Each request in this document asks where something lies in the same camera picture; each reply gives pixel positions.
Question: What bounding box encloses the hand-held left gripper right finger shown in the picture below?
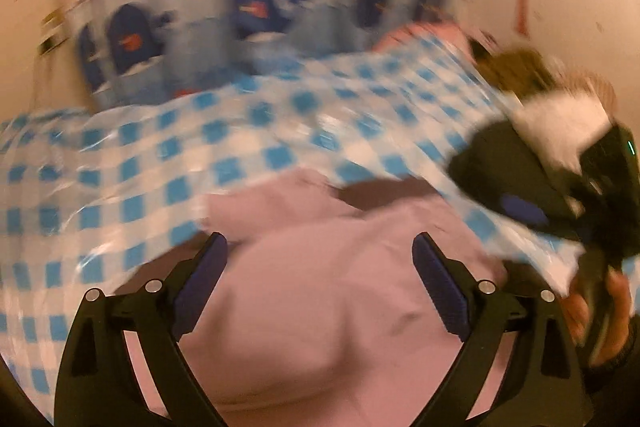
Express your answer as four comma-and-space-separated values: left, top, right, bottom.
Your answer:
410, 232, 586, 427

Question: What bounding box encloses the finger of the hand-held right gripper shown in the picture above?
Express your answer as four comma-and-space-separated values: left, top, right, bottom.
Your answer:
502, 193, 581, 240

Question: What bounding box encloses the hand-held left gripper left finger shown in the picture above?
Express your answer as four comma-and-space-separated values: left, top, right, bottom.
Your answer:
54, 232, 231, 427

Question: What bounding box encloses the pink and brown jacket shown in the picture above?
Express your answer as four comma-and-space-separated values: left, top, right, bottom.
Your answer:
115, 169, 511, 427

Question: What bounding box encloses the person's right hand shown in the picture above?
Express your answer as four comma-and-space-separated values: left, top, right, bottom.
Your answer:
560, 267, 636, 368

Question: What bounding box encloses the white quilted jacket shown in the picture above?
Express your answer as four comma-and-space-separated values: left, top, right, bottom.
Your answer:
515, 92, 616, 172

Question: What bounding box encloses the striped cushion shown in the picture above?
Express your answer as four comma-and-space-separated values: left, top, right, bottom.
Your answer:
560, 69, 621, 108

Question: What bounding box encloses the blue checked plastic bed sheet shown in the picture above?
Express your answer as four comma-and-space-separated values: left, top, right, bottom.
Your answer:
0, 32, 586, 413

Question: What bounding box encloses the olive brown garment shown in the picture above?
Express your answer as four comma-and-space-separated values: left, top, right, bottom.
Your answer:
480, 49, 556, 102

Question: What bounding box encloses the pink quilt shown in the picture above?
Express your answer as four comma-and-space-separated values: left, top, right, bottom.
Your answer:
372, 22, 476, 58

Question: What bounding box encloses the white wardrobe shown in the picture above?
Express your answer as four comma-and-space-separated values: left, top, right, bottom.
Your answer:
465, 0, 640, 118

